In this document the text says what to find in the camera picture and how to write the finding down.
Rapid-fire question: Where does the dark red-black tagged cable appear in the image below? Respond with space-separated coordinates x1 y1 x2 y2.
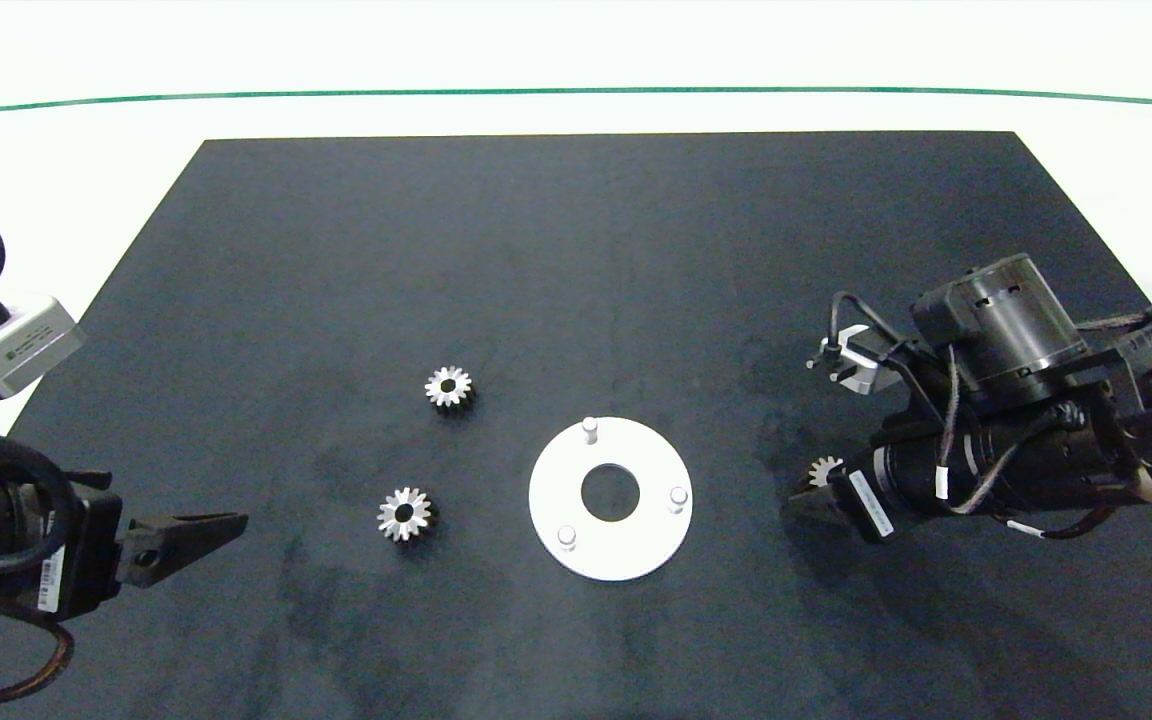
994 500 1119 542

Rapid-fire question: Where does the thick black cable loop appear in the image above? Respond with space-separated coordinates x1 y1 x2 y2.
0 424 86 579

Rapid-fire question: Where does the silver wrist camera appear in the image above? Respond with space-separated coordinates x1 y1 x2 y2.
805 324 885 398
0 295 88 402

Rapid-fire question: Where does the thin braided cable, small tag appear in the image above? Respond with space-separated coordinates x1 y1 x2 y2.
0 585 75 709

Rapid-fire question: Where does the dark rectangular mat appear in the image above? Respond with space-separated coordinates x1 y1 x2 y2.
0 131 1152 720

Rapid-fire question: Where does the round white pin plate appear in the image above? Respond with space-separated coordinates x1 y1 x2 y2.
528 416 694 583

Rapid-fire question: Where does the thin black camera cable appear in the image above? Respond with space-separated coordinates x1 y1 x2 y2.
824 290 915 373

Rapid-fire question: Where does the braided cable with white tag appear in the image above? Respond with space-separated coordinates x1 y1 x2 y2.
934 345 967 503

